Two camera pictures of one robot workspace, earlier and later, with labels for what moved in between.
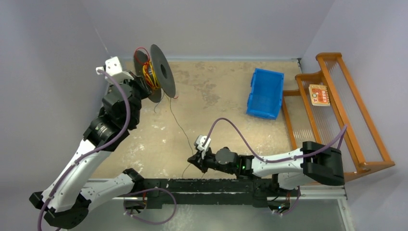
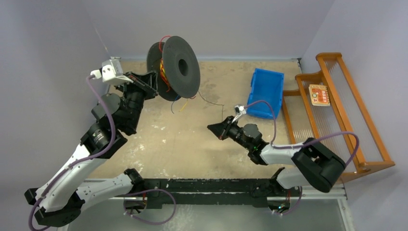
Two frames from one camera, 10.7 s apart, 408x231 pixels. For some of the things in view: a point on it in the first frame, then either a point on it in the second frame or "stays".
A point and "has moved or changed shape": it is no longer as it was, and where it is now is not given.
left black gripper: x=138 y=82 stays
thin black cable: x=181 y=125 -> x=213 y=104
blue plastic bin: x=265 y=96 stays
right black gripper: x=200 y=163 -> x=221 y=130
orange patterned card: x=319 y=95 stays
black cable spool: x=157 y=72 has moved or changed shape
